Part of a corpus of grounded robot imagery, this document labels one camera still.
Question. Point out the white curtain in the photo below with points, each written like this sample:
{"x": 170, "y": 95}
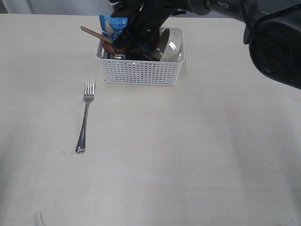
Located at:
{"x": 102, "y": 7}

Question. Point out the blue chips bag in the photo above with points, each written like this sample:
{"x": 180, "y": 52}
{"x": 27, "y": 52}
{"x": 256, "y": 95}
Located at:
{"x": 112, "y": 27}

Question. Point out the dark red wooden spoon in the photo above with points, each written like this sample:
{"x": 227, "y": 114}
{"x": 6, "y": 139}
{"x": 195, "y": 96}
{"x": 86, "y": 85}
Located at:
{"x": 108, "y": 48}

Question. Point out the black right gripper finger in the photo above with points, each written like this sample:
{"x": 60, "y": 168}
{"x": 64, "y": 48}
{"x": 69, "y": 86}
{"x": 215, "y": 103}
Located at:
{"x": 124, "y": 40}
{"x": 143, "y": 52}

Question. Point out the stainless steel cup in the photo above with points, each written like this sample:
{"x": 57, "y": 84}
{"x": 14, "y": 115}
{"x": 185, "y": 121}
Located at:
{"x": 119, "y": 57}

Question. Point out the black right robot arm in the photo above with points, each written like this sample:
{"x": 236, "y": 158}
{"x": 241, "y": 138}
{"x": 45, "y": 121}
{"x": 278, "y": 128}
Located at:
{"x": 273, "y": 30}

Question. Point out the brown round wooden plate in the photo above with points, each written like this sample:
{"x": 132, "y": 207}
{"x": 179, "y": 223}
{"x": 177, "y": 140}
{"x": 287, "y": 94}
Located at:
{"x": 128, "y": 12}

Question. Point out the pale green ceramic bowl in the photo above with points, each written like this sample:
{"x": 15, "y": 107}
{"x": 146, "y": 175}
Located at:
{"x": 169, "y": 46}

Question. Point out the silver metal fork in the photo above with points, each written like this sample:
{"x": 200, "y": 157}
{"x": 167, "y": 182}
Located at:
{"x": 89, "y": 94}

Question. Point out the white plastic perforated basket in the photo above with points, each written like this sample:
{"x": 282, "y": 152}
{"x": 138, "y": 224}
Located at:
{"x": 150, "y": 73}

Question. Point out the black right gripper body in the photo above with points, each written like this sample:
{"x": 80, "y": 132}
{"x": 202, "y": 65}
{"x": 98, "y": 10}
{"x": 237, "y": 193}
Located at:
{"x": 148, "y": 16}

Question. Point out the wooden chopstick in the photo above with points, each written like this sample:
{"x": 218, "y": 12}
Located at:
{"x": 98, "y": 35}

